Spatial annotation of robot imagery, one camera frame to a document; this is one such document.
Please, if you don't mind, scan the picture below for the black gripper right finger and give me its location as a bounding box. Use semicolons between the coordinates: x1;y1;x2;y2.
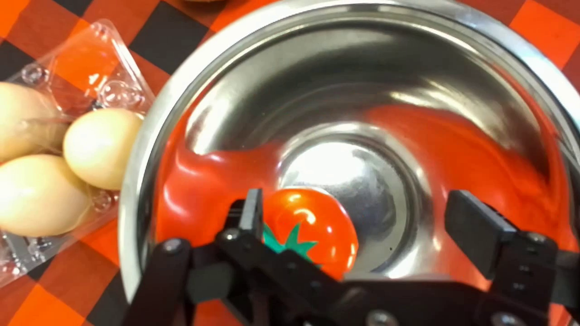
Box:
444;188;580;326

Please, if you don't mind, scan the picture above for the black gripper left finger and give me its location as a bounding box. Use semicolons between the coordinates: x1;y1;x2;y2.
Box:
124;186;341;326

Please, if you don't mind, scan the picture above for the red toy tomato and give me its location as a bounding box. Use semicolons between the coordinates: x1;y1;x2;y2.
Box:
260;186;361;282

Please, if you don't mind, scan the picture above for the silver metal bowl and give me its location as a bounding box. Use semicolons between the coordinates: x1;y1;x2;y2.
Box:
116;0;580;326

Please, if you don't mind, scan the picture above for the beige egg in carton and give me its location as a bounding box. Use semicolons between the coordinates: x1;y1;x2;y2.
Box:
0;81;66;165
62;107;145;192
0;152;96;239

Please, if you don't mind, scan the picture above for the red black checkered tablecloth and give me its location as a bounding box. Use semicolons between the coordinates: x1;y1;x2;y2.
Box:
0;0;580;326

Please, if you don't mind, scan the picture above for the clear plastic egg carton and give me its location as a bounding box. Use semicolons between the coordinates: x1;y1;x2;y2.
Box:
0;16;156;290

